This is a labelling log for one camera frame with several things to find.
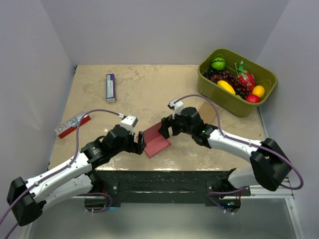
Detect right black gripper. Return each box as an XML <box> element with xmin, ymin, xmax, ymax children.
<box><xmin>158</xmin><ymin>109</ymin><xmax>194</xmax><ymax>139</ymax></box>

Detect pink paper box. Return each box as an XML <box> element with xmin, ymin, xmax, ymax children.
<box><xmin>144</xmin><ymin>122</ymin><xmax>171</xmax><ymax>158</ymax></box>

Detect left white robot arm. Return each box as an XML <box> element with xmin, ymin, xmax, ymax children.
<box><xmin>6</xmin><ymin>124</ymin><xmax>146</xmax><ymax>227</ymax></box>

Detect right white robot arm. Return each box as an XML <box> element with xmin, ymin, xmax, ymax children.
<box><xmin>159</xmin><ymin>107</ymin><xmax>291</xmax><ymax>196</ymax></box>

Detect brown cardboard box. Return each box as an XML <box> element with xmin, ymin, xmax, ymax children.
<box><xmin>198</xmin><ymin>101</ymin><xmax>217</xmax><ymax>124</ymax></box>

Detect purple toothpaste box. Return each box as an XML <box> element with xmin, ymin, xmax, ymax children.
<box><xmin>106</xmin><ymin>74</ymin><xmax>116</xmax><ymax>103</ymax></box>

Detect red white toothpaste box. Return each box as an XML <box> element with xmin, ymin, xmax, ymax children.
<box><xmin>54</xmin><ymin>111</ymin><xmax>91</xmax><ymax>138</ymax></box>

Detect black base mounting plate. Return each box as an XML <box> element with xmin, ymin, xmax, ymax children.
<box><xmin>84</xmin><ymin>170</ymin><xmax>250</xmax><ymax>212</ymax></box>

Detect yellow toy mango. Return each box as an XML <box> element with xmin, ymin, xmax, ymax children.
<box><xmin>217</xmin><ymin>80</ymin><xmax>236</xmax><ymax>95</ymax></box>

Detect green toy watermelon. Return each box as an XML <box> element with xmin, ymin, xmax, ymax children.
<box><xmin>211</xmin><ymin>57</ymin><xmax>226</xmax><ymax>70</ymax></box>

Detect dark purple toy grapes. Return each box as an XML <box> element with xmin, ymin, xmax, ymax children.
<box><xmin>203</xmin><ymin>69</ymin><xmax>250</xmax><ymax>100</ymax></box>

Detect red toy apple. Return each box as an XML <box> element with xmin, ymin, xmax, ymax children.
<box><xmin>245</xmin><ymin>94</ymin><xmax>260</xmax><ymax>103</ymax></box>

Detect red toy dragon fruit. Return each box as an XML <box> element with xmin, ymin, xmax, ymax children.
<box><xmin>235</xmin><ymin>61</ymin><xmax>255</xmax><ymax>93</ymax></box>

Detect orange toy lemon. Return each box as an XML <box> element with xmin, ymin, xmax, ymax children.
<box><xmin>251</xmin><ymin>85</ymin><xmax>265</xmax><ymax>99</ymax></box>

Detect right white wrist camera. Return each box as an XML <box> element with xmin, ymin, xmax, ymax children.
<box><xmin>168</xmin><ymin>99</ymin><xmax>184</xmax><ymax>119</ymax></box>

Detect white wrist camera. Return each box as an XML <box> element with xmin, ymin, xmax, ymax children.
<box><xmin>120</xmin><ymin>115</ymin><xmax>138</xmax><ymax>134</ymax></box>
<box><xmin>168</xmin><ymin>99</ymin><xmax>184</xmax><ymax>119</ymax></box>

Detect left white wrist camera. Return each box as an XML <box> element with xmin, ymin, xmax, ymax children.
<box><xmin>120</xmin><ymin>115</ymin><xmax>138</xmax><ymax>134</ymax></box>

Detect aluminium frame rail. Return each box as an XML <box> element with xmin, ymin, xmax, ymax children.
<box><xmin>31</xmin><ymin>109</ymin><xmax>296</xmax><ymax>207</ymax></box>

